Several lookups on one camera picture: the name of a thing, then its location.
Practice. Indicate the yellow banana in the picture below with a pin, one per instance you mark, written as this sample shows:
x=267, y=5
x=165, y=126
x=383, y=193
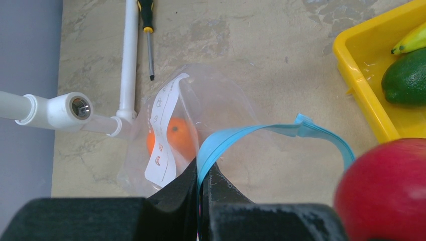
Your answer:
x=414, y=40

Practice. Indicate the clear zip top bag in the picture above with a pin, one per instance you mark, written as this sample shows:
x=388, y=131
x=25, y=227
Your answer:
x=297, y=161

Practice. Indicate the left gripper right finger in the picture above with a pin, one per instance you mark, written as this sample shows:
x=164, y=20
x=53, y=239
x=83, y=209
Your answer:
x=227, y=214

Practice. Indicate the red apple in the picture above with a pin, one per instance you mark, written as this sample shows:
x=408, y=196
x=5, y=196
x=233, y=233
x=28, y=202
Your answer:
x=381, y=196

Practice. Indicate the black yellow screwdriver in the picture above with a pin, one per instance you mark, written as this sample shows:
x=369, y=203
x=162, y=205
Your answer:
x=146, y=13

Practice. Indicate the orange fruit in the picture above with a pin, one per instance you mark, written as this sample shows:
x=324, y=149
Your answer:
x=180, y=138

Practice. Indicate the white pvc pipe frame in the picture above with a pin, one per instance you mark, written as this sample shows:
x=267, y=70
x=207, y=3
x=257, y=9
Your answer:
x=74, y=111

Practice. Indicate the green avocado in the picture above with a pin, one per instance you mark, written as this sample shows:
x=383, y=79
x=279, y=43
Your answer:
x=403, y=83

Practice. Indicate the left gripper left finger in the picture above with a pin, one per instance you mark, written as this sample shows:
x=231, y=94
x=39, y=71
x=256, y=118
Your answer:
x=168, y=214

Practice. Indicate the yellow plastic tray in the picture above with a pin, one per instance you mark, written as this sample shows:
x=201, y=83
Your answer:
x=363, y=56

